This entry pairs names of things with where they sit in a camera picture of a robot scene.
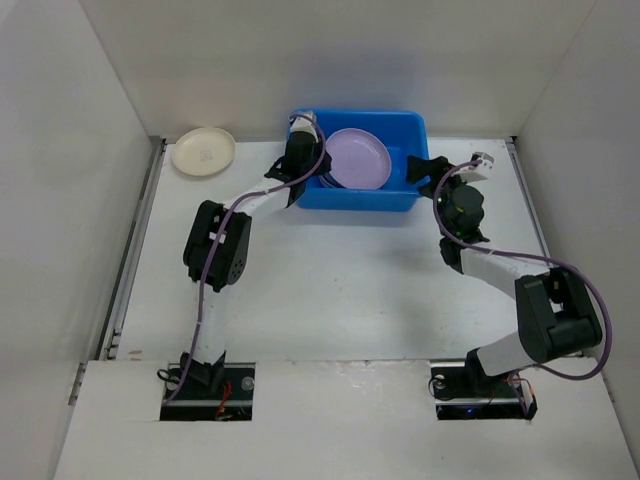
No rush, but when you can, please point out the small purple plate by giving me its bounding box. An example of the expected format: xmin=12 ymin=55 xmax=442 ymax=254
xmin=326 ymin=128 xmax=392 ymax=190

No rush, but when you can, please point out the cream plate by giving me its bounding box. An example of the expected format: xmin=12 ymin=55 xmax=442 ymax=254
xmin=171 ymin=127 xmax=236 ymax=177

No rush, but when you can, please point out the blue plate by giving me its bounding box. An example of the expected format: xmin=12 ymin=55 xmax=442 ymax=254
xmin=318 ymin=173 xmax=343 ymax=188

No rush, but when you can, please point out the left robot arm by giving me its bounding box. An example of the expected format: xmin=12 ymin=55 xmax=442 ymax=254
xmin=178 ymin=124 xmax=331 ymax=396

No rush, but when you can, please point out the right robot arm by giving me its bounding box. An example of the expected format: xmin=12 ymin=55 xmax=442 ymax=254
xmin=406 ymin=152 xmax=613 ymax=395

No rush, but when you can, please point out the blue plastic bin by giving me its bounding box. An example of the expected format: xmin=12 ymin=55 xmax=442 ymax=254
xmin=296 ymin=108 xmax=429 ymax=212

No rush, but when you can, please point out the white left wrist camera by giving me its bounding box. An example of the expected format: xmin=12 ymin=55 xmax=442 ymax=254
xmin=289 ymin=110 xmax=317 ymax=136

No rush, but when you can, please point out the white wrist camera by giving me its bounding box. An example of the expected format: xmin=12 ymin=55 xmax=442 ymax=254
xmin=459 ymin=152 xmax=495 ymax=183
xmin=289 ymin=110 xmax=317 ymax=136

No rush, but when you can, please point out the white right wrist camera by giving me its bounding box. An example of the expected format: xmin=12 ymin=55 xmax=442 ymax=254
xmin=459 ymin=152 xmax=495 ymax=183

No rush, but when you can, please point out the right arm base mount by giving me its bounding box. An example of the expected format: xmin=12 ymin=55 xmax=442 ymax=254
xmin=428 ymin=361 xmax=538 ymax=421

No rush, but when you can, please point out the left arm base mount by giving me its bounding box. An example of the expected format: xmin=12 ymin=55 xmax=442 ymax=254
xmin=157 ymin=363 xmax=256 ymax=422

